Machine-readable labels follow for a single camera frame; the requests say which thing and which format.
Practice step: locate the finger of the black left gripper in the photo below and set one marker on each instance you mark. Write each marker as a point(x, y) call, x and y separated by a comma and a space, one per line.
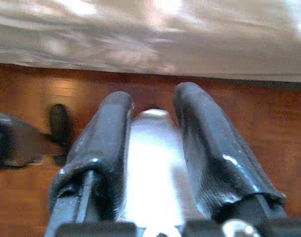
point(58, 128)
point(9, 143)

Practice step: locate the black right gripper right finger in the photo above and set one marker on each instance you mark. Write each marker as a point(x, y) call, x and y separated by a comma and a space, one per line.
point(209, 148)

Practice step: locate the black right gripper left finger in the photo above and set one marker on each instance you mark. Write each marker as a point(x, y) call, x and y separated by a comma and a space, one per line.
point(100, 148)

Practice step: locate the grey right robot leg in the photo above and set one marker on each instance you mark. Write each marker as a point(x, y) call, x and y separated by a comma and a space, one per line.
point(152, 160)

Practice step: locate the bed with beige floral sheet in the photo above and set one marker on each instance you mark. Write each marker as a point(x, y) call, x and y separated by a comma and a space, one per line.
point(140, 37)

